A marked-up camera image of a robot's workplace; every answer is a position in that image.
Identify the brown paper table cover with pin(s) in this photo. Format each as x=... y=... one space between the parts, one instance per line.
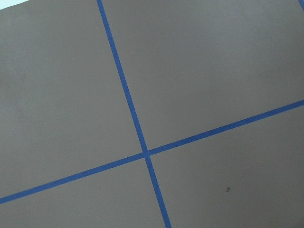
x=100 y=102

